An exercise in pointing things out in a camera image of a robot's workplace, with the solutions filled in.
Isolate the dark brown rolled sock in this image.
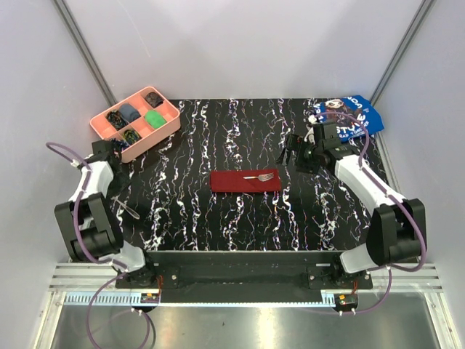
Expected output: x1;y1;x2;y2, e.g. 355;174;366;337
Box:
145;92;164;108

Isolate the silver metal fork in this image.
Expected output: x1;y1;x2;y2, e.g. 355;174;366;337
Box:
112;196;140;220
243;173;275;182

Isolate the red cloth napkin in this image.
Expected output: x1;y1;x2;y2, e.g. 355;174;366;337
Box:
209;169;281;193

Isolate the pink compartment organizer box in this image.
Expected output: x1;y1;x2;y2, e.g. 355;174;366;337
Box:
90;87;180;163

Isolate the black yellow rolled sock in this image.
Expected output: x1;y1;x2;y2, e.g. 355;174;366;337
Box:
122;129;142;145

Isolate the green rolled sock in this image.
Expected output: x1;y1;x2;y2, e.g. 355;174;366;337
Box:
145;110;166;129

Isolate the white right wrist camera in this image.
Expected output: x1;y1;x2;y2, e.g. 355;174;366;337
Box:
304;115;318;145

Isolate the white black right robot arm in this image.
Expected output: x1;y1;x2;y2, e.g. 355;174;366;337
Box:
277;122;427;289

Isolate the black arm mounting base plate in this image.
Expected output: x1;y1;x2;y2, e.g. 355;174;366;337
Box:
116;251;373;306

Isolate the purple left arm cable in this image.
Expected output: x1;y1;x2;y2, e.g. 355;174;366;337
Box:
45;142;157;349

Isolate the dark blue rolled sock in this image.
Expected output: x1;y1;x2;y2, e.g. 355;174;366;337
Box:
110;138;129;152

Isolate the grey blue rolled sock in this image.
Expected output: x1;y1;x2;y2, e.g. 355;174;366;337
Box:
118;103;141;123

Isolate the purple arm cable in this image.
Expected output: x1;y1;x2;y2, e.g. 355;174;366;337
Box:
45;142;157;349
301;111;426;314

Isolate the blue printed folded shirt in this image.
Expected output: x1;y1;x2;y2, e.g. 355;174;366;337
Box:
314;95;384;143

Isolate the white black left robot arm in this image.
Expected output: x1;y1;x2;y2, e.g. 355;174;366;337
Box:
46;140;157;288

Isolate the black patterned rolled sock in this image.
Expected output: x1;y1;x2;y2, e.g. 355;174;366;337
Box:
105;110;127;131

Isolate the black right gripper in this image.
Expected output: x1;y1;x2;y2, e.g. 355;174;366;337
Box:
274;133;323;175

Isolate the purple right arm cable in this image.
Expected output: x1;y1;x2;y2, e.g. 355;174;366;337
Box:
301;111;426;314

